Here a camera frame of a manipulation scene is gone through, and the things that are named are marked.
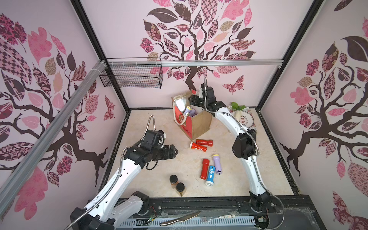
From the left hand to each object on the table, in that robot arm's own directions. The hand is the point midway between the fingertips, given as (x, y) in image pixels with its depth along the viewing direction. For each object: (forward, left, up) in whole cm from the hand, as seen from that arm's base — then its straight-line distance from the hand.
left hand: (171, 156), depth 74 cm
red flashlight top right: (+16, -23, -14) cm, 32 cm away
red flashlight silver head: (+14, -13, -13) cm, 23 cm away
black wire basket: (+53, +28, +18) cm, 62 cm away
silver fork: (-26, -19, -16) cm, 36 cm away
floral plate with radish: (+42, -56, -16) cm, 72 cm away
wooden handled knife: (-26, -6, -16) cm, 32 cm away
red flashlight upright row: (-2, -19, -15) cm, 24 cm away
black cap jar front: (-14, -5, -8) cm, 17 cm away
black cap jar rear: (-10, -1, -8) cm, 13 cm away
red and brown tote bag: (+21, -12, -1) cm, 24 cm away
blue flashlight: (-8, -22, -14) cm, 27 cm away
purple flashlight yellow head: (+40, -13, -9) cm, 43 cm away
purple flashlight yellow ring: (+43, -10, -7) cm, 44 cm away
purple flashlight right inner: (+1, -27, -14) cm, 30 cm away
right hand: (+39, -13, +8) cm, 42 cm away
